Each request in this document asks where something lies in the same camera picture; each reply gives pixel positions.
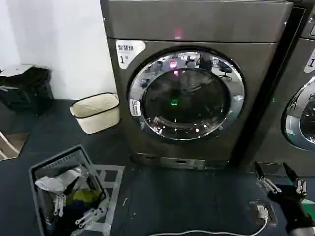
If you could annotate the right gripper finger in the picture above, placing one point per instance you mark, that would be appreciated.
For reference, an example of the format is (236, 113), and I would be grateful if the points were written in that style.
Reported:
(264, 180)
(300, 185)

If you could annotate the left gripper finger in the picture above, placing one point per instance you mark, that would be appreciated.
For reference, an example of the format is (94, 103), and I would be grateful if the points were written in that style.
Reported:
(89, 215)
(59, 201)

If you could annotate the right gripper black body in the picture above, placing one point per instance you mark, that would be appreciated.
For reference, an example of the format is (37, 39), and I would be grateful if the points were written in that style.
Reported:
(292, 200)

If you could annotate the dark blue garment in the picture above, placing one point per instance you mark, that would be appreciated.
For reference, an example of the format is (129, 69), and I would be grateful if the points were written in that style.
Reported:
(73, 209)

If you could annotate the olive green garment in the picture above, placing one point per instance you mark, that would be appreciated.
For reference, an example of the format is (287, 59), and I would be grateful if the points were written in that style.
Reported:
(85, 195)

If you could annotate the white grey cloth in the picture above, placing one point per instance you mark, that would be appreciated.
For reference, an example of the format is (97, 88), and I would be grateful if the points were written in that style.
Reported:
(61, 179)

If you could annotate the metal floor socket box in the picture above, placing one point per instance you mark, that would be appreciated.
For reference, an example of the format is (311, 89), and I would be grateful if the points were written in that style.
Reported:
(270, 218)

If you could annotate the grey plastic laundry basket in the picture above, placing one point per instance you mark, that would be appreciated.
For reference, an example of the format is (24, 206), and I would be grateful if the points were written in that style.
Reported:
(41, 172)

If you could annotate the round chrome-rimmed dryer door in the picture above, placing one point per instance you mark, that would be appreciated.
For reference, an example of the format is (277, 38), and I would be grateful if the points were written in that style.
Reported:
(304, 115)

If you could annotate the brown wooden furniture piece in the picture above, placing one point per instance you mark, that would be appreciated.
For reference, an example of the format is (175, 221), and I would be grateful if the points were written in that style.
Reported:
(12, 147)

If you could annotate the grey dryer partly seen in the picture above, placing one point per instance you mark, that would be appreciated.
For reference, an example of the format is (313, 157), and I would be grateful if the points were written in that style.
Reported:
(283, 86)

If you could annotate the round glass dryer door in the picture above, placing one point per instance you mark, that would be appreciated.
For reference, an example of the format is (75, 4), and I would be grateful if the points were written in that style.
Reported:
(187, 98)

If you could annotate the black storage bin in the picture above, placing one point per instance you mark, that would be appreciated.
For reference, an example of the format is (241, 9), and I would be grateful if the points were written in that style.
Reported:
(29, 91)

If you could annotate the small white door sticker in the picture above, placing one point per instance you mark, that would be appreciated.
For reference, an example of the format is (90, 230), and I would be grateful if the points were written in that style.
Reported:
(135, 107)

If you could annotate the white number sticker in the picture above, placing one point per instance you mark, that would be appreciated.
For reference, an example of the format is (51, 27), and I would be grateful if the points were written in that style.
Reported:
(126, 52)

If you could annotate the grey dryer with number label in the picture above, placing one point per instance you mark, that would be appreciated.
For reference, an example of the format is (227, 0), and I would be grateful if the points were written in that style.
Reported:
(197, 27)

